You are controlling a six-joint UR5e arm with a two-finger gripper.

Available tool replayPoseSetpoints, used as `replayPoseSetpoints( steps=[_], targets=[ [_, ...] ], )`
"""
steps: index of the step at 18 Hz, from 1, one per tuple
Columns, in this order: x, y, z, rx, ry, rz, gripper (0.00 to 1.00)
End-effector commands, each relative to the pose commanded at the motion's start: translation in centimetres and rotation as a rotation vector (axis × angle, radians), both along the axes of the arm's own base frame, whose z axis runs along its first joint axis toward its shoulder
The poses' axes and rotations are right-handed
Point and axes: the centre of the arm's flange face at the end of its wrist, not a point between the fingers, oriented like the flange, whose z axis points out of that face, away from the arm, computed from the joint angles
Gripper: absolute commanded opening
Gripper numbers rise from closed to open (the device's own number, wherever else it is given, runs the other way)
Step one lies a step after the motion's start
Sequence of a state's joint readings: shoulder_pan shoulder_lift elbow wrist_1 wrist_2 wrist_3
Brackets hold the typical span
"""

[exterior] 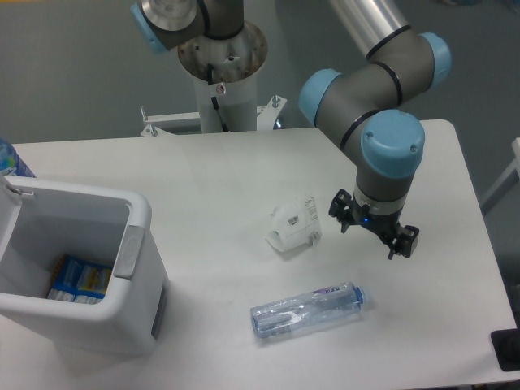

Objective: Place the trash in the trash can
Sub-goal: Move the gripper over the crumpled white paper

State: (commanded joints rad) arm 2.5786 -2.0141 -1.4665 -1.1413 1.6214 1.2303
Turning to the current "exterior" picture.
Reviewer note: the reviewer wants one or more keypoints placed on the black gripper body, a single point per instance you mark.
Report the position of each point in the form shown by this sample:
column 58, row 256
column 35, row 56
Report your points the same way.
column 369, row 218

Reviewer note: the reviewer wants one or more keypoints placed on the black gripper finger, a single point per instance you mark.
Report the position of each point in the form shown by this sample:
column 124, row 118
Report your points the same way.
column 403, row 241
column 340, row 209

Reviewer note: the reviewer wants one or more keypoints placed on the white paper carton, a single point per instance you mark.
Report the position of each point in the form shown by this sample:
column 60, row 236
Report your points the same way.
column 295, row 223

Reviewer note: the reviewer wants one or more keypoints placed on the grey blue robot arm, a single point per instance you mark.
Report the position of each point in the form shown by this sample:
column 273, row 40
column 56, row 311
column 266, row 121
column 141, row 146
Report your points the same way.
column 360, row 113

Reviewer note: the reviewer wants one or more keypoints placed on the white trash can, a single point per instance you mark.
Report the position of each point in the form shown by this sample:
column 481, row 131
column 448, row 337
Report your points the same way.
column 43, row 220

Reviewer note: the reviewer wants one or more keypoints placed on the clear plastic water bottle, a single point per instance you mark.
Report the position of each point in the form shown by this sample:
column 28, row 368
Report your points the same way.
column 309, row 309

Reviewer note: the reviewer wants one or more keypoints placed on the black device at table corner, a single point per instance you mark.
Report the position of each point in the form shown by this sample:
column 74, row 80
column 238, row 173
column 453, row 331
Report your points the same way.
column 506, row 346

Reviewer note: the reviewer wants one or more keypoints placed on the blue yellow box in bin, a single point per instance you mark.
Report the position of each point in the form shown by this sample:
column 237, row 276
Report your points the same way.
column 79, row 281

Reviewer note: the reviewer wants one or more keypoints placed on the blue bottle at left edge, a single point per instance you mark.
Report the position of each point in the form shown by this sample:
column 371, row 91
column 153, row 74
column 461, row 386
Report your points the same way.
column 11, row 163

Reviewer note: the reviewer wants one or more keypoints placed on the white frame at right edge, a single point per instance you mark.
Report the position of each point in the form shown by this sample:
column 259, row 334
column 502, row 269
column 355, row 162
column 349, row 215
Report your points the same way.
column 505, row 181

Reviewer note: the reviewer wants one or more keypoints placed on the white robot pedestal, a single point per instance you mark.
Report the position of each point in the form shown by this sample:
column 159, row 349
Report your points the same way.
column 224, row 75

